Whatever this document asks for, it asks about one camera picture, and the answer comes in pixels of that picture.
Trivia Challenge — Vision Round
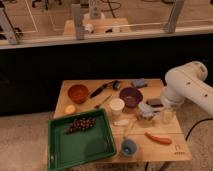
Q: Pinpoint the dark purple grape bunch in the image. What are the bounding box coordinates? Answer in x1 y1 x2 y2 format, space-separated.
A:
64 118 96 134

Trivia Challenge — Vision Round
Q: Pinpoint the green plastic tray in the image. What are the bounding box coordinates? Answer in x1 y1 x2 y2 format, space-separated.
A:
48 109 116 171

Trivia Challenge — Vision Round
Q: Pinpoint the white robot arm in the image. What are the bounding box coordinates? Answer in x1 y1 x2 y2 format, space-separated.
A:
160 61 213 124

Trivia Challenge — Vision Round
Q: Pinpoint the purple bowl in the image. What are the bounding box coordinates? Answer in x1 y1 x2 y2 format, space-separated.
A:
119 87 143 108

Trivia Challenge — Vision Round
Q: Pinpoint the red bowl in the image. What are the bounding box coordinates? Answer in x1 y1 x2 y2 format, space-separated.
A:
68 84 89 104

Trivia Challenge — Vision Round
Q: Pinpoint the dark rectangular block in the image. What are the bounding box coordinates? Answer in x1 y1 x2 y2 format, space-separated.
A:
146 98 163 107

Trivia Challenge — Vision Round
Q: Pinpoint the grey toy on stand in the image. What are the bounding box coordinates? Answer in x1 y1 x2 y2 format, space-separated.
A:
136 102 154 127

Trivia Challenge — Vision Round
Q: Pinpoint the orange carrot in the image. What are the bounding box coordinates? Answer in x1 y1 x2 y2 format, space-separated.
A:
144 132 172 145

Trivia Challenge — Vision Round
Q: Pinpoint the wooden spoon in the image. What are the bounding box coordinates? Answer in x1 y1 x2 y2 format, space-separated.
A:
123 119 137 139

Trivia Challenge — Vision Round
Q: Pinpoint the grey blue cloth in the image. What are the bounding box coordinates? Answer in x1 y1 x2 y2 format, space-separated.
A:
131 78 148 88

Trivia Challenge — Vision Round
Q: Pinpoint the blue cup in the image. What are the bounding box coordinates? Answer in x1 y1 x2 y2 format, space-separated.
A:
121 139 137 157

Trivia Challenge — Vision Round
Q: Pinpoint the white cup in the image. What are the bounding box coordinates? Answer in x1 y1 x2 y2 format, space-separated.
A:
109 98 125 115

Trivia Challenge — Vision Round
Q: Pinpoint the yellow round fruit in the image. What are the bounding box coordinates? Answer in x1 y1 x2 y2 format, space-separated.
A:
64 105 77 114

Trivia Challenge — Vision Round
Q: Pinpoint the background wooden table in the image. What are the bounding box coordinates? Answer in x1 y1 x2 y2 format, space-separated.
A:
63 18 131 35

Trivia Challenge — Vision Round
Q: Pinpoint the black cable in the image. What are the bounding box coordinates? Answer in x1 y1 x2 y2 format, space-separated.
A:
185 117 213 142

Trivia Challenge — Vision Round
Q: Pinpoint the green handled utensil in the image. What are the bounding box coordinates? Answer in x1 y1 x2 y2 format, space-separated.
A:
94 94 113 109

